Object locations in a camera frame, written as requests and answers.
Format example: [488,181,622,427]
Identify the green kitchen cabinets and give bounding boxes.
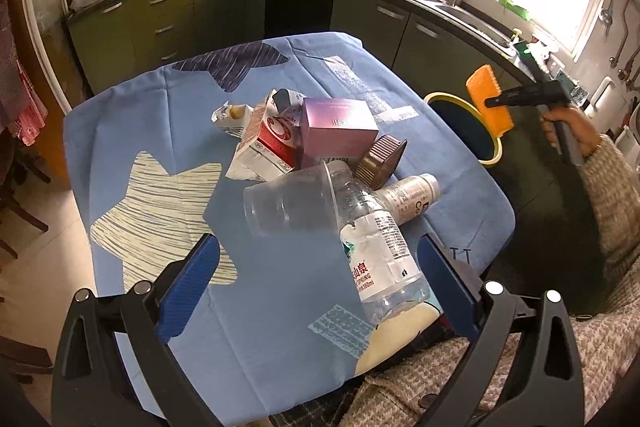
[67,0,518,108]

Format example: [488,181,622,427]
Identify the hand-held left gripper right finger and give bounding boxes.
[417,232,586,427]

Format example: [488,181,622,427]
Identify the blue star print tablecloth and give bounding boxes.
[62,32,517,414]

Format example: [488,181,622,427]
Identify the dark wooden chair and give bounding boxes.
[0,337,55,388]
[0,127,52,258]

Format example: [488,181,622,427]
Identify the clear plastic water bottle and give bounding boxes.
[325,167,432,324]

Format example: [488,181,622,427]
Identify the yellow rimmed waste bin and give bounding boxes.
[423,92,503,166]

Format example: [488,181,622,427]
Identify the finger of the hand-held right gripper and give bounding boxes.
[484,87,543,109]

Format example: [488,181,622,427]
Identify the orange ribbed sponge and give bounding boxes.
[465,64,514,140]

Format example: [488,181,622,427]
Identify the red white milk carton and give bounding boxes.
[226,89,307,182]

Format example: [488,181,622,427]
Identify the red checked apron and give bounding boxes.
[0,0,49,148]

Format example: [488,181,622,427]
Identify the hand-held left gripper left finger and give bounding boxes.
[50,234,223,427]

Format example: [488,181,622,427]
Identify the clear plastic cup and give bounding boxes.
[243,162,342,239]

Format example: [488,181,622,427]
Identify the white plastic bottle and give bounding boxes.
[375,173,440,224]

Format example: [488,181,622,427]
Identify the purple cardboard box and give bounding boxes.
[299,97,379,168]

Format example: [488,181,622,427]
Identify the person's right hand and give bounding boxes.
[541,103,603,158]

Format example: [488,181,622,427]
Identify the steel kitchen sink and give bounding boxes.
[395,0,516,54]

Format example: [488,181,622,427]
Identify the person's right forearm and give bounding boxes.
[575,136,640,308]

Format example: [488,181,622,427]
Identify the small white yellow carton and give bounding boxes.
[212,103,254,138]

